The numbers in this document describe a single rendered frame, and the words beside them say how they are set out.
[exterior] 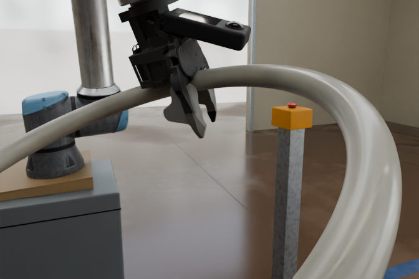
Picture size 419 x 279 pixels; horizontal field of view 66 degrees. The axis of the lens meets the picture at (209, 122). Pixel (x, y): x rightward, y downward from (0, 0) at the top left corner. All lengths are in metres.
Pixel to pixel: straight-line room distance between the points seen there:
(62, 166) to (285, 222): 0.92
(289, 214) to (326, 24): 5.41
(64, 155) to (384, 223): 1.12
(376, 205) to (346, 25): 6.77
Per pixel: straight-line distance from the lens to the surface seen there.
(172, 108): 0.50
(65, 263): 1.24
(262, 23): 5.84
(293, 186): 1.45
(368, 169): 0.20
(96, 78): 1.16
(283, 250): 1.57
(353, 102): 0.27
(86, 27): 1.13
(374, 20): 7.42
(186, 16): 0.46
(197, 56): 0.50
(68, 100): 1.21
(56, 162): 1.21
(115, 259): 1.24
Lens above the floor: 1.28
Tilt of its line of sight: 11 degrees down
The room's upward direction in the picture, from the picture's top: straight up
